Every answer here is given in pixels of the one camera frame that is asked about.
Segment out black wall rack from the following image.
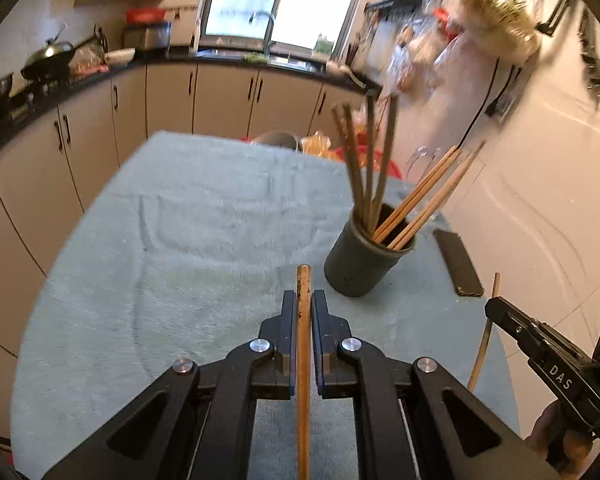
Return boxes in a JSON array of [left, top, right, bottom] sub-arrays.
[[364, 0, 426, 22]]

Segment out steel appliance with red lid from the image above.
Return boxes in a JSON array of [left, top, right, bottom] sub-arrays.
[[122, 8, 173, 50]]

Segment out beige lower cabinets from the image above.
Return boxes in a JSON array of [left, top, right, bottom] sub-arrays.
[[0, 62, 376, 356]]

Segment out red plastic basin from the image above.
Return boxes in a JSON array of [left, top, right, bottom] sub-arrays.
[[330, 145, 406, 179]]

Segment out wall power socket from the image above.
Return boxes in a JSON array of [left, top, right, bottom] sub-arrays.
[[485, 95, 513, 123]]

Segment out hanging plastic bags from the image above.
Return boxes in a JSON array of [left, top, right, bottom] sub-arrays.
[[380, 0, 486, 106]]

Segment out person's right hand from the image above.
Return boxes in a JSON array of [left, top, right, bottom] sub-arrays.
[[525, 402, 597, 473]]

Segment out black smartphone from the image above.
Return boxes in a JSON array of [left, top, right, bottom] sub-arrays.
[[432, 228, 485, 297]]

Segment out black power cable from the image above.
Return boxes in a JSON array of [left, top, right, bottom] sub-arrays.
[[462, 57, 503, 148]]

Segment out thin pale chopstick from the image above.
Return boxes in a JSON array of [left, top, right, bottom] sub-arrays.
[[467, 272, 502, 393]]

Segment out black kitchen countertop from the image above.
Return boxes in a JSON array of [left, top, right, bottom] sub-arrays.
[[0, 45, 381, 171]]

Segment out black hanging tool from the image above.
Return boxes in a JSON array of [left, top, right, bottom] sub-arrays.
[[577, 7, 600, 108]]

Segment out white bowl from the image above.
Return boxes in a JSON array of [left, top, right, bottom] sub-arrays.
[[104, 47, 137, 66]]

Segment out plastic bag of food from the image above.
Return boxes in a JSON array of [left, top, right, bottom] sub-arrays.
[[300, 131, 342, 158]]

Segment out chrome kitchen faucet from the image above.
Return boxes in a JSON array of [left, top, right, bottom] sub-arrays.
[[249, 10, 277, 56]]

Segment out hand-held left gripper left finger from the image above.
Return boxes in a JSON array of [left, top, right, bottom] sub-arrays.
[[42, 290, 298, 480]]

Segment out bunch of wooden chopsticks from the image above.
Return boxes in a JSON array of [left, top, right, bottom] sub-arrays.
[[330, 92, 487, 251]]

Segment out steel pot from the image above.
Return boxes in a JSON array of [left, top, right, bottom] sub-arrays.
[[250, 130, 303, 153]]

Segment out black wok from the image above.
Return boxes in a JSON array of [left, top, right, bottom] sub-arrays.
[[20, 27, 76, 80]]

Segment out kitchen window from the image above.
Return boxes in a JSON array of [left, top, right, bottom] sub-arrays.
[[200, 0, 368, 58]]

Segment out blue tablecloth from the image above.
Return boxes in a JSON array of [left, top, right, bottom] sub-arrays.
[[10, 130, 521, 480]]

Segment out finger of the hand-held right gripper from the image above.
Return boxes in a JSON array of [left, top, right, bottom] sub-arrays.
[[484, 296, 600, 432]]

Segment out straw brush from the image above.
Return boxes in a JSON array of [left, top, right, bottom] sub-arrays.
[[460, 0, 543, 63]]

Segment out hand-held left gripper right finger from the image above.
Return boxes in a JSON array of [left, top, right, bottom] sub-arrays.
[[311, 289, 564, 480]]

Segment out dark grey utensil holder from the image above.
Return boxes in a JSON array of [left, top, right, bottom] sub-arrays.
[[324, 203, 417, 297]]

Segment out white ladle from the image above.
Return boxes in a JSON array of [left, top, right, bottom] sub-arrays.
[[325, 60, 366, 87]]

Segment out straight brown chopstick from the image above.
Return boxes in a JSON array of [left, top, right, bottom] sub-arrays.
[[296, 265, 313, 480]]

